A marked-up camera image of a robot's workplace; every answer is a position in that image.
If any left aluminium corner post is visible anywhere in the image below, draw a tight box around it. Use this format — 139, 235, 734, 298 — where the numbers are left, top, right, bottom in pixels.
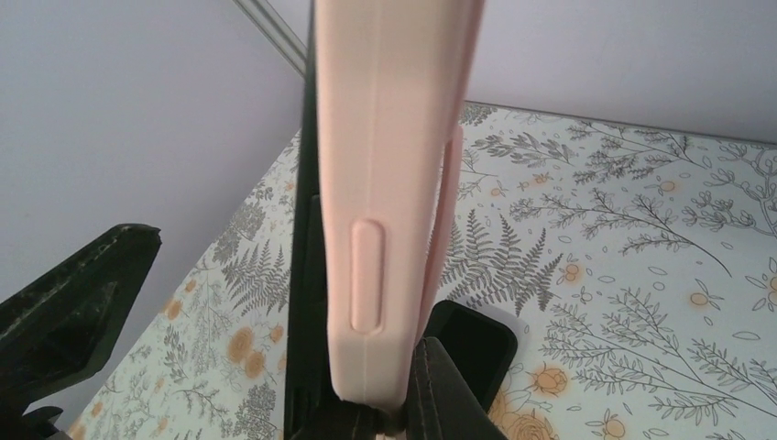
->
234, 0, 307, 76

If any black phone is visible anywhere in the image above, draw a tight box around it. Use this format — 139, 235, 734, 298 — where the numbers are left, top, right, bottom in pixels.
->
424, 300, 519, 412
284, 26, 378, 439

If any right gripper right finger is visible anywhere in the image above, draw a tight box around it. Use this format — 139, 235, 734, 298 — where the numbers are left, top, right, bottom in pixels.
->
408, 337, 505, 440

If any black phone on mat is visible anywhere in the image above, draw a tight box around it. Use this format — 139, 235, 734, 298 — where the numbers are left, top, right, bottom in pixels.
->
424, 300, 519, 412

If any floral patterned mat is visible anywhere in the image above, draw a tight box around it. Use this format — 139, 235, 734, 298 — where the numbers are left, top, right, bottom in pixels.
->
69, 104, 776, 439

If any pink phone case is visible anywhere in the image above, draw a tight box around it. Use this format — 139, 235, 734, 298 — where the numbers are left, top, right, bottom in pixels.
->
313, 0, 484, 414

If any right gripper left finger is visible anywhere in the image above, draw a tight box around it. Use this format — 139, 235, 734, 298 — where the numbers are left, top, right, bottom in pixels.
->
1, 224, 161, 439

